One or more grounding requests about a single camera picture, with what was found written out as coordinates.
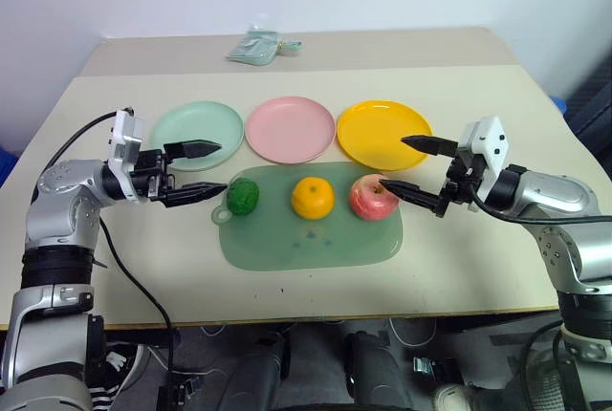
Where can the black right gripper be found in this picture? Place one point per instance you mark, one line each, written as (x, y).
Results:
(461, 181)

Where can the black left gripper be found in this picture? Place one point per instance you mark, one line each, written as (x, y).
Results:
(148, 177)

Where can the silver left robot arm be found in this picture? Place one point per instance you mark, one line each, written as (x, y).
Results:
(62, 181)

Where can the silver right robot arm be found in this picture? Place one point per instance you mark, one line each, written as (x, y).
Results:
(559, 191)

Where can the light green plate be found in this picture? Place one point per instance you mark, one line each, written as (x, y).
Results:
(201, 119)

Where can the green round vegetable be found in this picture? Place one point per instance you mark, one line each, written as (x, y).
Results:
(243, 197)

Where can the yellow plate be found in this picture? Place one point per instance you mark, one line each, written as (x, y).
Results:
(373, 134)

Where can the pink plate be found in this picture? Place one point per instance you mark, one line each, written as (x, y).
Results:
(289, 129)

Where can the orange fruit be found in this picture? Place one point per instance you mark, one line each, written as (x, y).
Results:
(312, 198)

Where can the red apple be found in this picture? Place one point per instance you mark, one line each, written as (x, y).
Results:
(367, 203)

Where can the pale teal plastic packet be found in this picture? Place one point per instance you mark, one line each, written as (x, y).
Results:
(253, 48)

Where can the translucent green cutting mat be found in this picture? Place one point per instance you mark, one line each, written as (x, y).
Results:
(311, 248)

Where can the blue object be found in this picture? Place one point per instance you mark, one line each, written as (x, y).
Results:
(559, 106)
(7, 165)

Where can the dark fabric chair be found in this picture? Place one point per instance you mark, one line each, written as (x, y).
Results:
(593, 95)

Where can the dark rounded shape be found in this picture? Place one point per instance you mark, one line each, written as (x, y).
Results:
(378, 373)
(255, 373)

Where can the black and white striped shoe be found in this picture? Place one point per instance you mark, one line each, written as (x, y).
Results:
(119, 373)

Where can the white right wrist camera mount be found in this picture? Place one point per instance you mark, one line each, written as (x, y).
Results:
(488, 139)

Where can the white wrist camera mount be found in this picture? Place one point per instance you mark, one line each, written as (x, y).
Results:
(488, 139)
(125, 136)

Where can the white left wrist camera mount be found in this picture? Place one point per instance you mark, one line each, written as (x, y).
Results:
(125, 136)

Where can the black table frame bar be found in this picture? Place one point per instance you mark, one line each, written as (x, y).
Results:
(138, 337)

